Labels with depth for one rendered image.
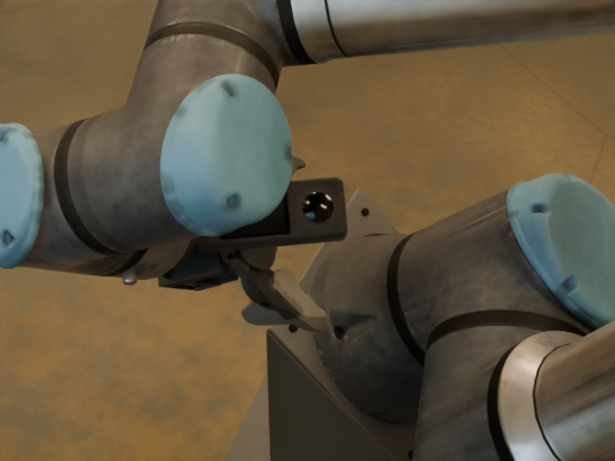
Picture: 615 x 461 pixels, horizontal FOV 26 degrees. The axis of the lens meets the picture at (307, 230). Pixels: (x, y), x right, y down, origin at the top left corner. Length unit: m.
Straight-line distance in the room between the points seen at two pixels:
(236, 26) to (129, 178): 0.12
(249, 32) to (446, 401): 0.38
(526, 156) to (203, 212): 1.94
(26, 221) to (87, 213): 0.04
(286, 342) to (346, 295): 0.07
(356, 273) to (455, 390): 0.21
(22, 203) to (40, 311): 1.56
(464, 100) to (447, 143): 0.15
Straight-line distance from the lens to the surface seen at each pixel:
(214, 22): 0.84
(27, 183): 0.84
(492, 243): 1.14
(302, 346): 1.25
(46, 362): 2.31
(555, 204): 1.13
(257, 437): 1.47
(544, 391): 1.01
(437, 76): 2.89
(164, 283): 1.06
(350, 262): 1.26
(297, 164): 1.13
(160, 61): 0.83
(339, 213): 0.99
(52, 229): 0.85
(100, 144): 0.82
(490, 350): 1.09
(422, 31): 0.84
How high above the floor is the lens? 1.71
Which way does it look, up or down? 43 degrees down
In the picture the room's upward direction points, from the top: straight up
